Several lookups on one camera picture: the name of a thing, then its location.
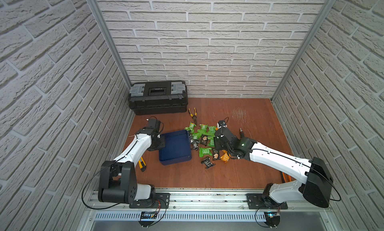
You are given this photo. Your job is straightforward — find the control board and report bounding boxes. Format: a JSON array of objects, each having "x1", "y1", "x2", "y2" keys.
[
  {"x1": 264, "y1": 212, "x2": 281, "y2": 228},
  {"x1": 139, "y1": 211, "x2": 159, "y2": 228}
]

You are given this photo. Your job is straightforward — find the black plastic toolbox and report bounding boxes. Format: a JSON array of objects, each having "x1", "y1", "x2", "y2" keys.
[{"x1": 128, "y1": 80, "x2": 188, "y2": 116}]

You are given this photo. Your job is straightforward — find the green cookie packet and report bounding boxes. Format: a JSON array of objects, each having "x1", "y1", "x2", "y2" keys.
[
  {"x1": 192, "y1": 133, "x2": 202, "y2": 140},
  {"x1": 208, "y1": 137, "x2": 215, "y2": 148},
  {"x1": 199, "y1": 148, "x2": 212, "y2": 158},
  {"x1": 198, "y1": 124, "x2": 208, "y2": 134},
  {"x1": 185, "y1": 123, "x2": 197, "y2": 134}
]

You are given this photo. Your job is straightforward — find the left control board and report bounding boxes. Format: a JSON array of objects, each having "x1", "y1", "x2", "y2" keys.
[{"x1": 139, "y1": 211, "x2": 159, "y2": 228}]

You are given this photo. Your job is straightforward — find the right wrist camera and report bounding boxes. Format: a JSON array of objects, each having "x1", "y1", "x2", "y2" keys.
[{"x1": 217, "y1": 120, "x2": 227, "y2": 129}]

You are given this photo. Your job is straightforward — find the orange handled pliers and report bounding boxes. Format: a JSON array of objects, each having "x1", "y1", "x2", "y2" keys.
[{"x1": 281, "y1": 172, "x2": 293, "y2": 183}]

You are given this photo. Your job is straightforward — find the dark blue storage box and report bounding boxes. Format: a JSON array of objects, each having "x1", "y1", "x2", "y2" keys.
[{"x1": 159, "y1": 130, "x2": 192, "y2": 166}]

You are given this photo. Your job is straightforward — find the yellow utility knife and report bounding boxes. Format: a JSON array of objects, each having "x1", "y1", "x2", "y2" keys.
[{"x1": 139, "y1": 157, "x2": 147, "y2": 172}]

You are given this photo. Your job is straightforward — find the black cookie packet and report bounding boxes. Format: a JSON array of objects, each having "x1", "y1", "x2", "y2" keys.
[
  {"x1": 200, "y1": 135, "x2": 209, "y2": 147},
  {"x1": 201, "y1": 157, "x2": 215, "y2": 169},
  {"x1": 191, "y1": 140, "x2": 200, "y2": 151},
  {"x1": 212, "y1": 150, "x2": 220, "y2": 161}
]

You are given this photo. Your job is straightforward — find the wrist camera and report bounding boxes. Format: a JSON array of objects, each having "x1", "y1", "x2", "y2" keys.
[
  {"x1": 143, "y1": 119, "x2": 163, "y2": 136},
  {"x1": 217, "y1": 120, "x2": 227, "y2": 129}
]

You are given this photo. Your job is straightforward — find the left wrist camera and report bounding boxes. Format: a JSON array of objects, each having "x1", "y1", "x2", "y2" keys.
[{"x1": 143, "y1": 119, "x2": 163, "y2": 136}]

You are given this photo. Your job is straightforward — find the yellow black pliers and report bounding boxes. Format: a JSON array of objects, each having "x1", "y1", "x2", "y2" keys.
[{"x1": 188, "y1": 107, "x2": 198, "y2": 125}]

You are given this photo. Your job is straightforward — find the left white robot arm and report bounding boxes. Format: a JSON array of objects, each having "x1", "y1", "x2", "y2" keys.
[{"x1": 98, "y1": 134, "x2": 165, "y2": 208}]

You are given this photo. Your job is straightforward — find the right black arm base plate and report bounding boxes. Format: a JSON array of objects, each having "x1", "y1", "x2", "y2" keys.
[{"x1": 246, "y1": 193, "x2": 288, "y2": 210}]

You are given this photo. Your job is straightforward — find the right control board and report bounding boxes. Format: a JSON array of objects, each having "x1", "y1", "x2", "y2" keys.
[{"x1": 264, "y1": 212, "x2": 281, "y2": 228}]

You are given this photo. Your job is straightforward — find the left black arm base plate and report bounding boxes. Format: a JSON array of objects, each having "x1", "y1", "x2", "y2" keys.
[{"x1": 129, "y1": 193, "x2": 171, "y2": 209}]

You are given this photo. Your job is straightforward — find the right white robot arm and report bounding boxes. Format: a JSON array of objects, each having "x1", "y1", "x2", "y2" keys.
[{"x1": 214, "y1": 127, "x2": 334, "y2": 208}]

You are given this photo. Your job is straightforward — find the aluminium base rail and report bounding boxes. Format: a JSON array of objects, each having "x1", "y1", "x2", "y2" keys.
[{"x1": 85, "y1": 189, "x2": 333, "y2": 227}]

